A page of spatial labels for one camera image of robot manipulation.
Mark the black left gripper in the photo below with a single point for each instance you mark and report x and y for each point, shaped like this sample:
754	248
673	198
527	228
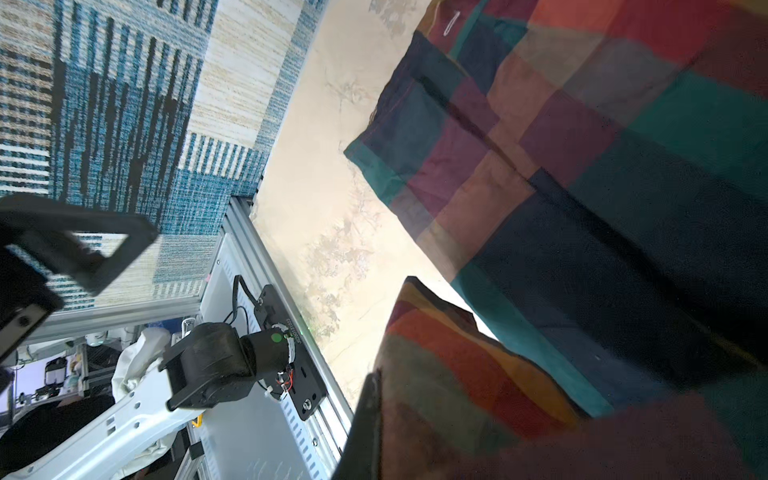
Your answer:
46	229

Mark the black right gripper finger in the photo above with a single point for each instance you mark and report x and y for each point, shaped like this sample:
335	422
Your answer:
361	456

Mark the plaid long sleeve shirt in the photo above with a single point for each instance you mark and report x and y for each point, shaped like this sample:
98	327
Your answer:
591	177

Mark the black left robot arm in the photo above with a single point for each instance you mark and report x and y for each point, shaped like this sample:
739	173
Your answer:
212	364

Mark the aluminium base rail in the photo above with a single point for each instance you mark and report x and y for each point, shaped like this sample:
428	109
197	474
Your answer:
294	422

